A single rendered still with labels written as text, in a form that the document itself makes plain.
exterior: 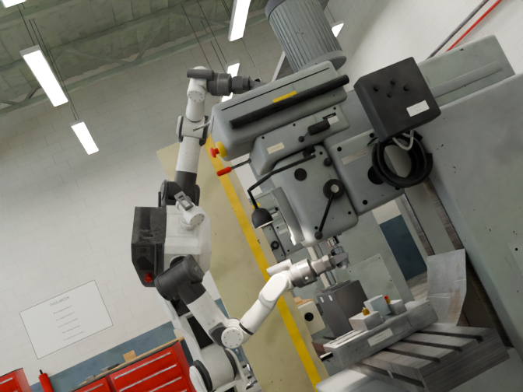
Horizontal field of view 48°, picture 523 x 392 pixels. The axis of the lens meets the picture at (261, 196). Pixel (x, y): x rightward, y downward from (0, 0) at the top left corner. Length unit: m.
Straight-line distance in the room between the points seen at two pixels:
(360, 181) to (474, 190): 0.38
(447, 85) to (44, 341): 9.79
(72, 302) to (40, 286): 0.63
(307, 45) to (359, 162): 0.48
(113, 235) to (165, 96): 2.86
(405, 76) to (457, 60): 0.45
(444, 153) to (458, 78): 0.36
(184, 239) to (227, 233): 1.59
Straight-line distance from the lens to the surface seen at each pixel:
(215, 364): 2.52
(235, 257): 3.80
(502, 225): 2.12
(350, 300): 2.39
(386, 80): 1.92
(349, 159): 2.08
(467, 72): 2.36
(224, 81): 2.20
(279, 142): 2.04
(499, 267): 2.09
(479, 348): 1.61
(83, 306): 11.19
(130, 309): 11.09
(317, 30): 2.25
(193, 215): 2.16
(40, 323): 11.33
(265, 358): 3.82
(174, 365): 6.52
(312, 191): 2.04
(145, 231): 2.26
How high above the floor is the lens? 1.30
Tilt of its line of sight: 7 degrees up
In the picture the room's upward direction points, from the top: 25 degrees counter-clockwise
